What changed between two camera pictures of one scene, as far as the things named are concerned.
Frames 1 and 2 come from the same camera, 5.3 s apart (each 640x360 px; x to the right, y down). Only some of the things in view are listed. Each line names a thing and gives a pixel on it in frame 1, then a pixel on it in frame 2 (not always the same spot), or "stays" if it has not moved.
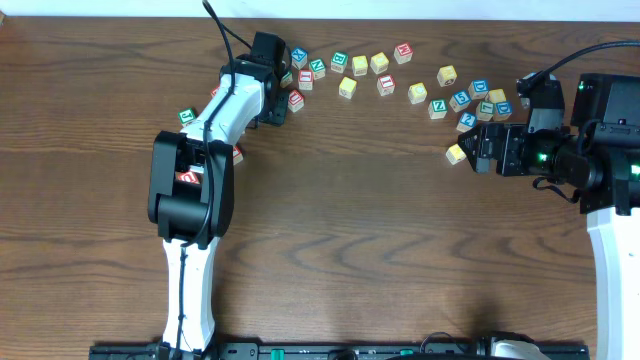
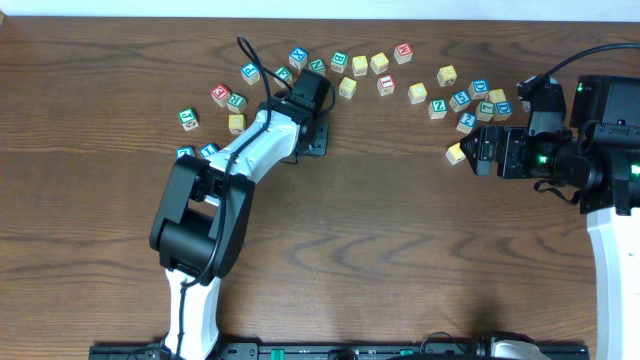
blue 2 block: [467, 122] stays
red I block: [386, 84] stays
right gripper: [489, 147] stays
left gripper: [276, 107] to [318, 138]
